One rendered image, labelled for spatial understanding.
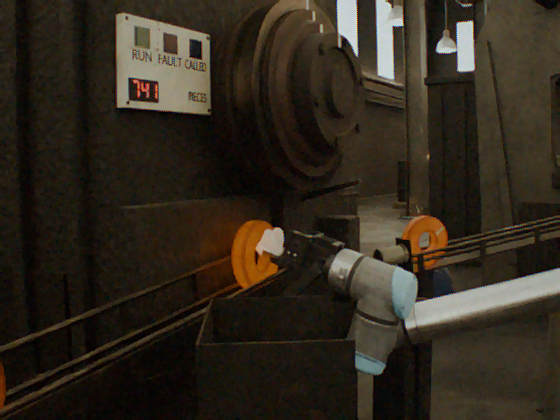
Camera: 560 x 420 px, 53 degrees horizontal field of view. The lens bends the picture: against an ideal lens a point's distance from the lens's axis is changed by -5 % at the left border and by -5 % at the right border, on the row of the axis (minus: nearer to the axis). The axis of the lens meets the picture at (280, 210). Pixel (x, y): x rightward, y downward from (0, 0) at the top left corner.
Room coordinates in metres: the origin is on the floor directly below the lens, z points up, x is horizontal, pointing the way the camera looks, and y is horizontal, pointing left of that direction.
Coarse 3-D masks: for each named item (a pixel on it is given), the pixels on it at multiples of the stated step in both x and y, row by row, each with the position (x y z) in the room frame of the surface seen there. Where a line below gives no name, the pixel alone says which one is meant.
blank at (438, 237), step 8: (424, 216) 1.76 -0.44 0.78; (408, 224) 1.75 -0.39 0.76; (416, 224) 1.73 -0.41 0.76; (424, 224) 1.74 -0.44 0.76; (432, 224) 1.76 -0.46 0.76; (440, 224) 1.77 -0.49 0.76; (408, 232) 1.73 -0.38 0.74; (416, 232) 1.73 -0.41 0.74; (432, 232) 1.76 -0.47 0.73; (440, 232) 1.77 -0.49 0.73; (416, 240) 1.73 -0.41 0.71; (432, 240) 1.78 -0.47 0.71; (440, 240) 1.77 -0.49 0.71; (416, 248) 1.73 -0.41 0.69; (432, 248) 1.76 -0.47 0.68; (424, 256) 1.74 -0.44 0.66; (416, 264) 1.74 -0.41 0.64; (424, 264) 1.74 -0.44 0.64; (432, 264) 1.76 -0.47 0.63
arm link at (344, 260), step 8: (336, 256) 1.15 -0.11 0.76; (344, 256) 1.15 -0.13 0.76; (352, 256) 1.15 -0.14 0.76; (360, 256) 1.15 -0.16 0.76; (336, 264) 1.14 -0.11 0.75; (344, 264) 1.14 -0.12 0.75; (352, 264) 1.13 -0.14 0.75; (336, 272) 1.14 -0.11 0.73; (344, 272) 1.13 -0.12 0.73; (328, 280) 1.15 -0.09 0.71; (336, 280) 1.14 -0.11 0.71; (344, 280) 1.13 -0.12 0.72; (336, 288) 1.15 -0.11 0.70; (344, 288) 1.13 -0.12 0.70
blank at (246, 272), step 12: (240, 228) 1.26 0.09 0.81; (252, 228) 1.25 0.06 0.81; (264, 228) 1.30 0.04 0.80; (240, 240) 1.24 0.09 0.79; (252, 240) 1.25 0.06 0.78; (240, 252) 1.22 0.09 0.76; (252, 252) 1.25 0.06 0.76; (240, 264) 1.22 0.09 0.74; (252, 264) 1.25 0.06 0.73; (264, 264) 1.31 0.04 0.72; (240, 276) 1.23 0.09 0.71; (252, 276) 1.24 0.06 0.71; (264, 276) 1.29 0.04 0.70
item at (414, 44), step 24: (408, 0) 10.07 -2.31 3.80; (408, 24) 10.08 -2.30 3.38; (480, 24) 14.23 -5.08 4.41; (408, 48) 10.08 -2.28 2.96; (408, 72) 10.09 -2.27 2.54; (408, 96) 10.09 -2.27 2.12; (408, 120) 10.09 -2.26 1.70; (408, 144) 10.09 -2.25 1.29; (408, 168) 10.08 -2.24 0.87; (408, 192) 10.07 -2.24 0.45; (408, 216) 10.06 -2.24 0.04
